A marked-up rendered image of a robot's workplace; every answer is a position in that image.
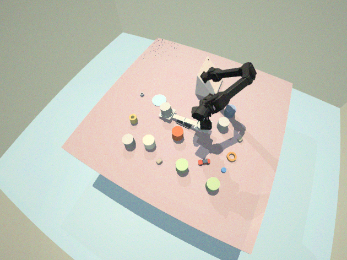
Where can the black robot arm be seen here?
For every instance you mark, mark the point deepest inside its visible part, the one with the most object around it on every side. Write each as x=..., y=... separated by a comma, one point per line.
x=222, y=98

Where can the orange cylinder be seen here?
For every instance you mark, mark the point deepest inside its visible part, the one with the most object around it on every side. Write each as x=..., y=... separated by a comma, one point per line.
x=177, y=133

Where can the light green cylinder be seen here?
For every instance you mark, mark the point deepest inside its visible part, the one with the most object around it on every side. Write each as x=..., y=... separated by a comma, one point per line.
x=181, y=165
x=212, y=184

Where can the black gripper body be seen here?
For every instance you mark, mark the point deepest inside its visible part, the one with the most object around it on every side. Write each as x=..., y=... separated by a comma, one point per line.
x=206, y=124

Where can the orange toy car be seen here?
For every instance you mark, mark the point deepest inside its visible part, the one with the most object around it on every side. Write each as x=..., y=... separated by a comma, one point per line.
x=206, y=161

